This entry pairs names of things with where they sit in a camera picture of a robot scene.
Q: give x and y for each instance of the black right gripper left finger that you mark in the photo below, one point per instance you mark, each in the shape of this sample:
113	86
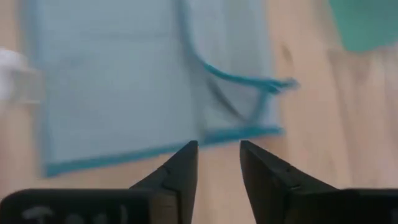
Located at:
183	174

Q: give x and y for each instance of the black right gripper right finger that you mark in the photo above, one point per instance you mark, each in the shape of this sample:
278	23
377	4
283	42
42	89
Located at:
267	180

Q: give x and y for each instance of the light blue microfiber towel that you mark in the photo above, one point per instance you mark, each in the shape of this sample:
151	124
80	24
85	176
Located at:
118	87

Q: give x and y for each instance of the teal translucent plastic bin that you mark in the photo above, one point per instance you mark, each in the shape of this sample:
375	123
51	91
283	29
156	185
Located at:
363	25

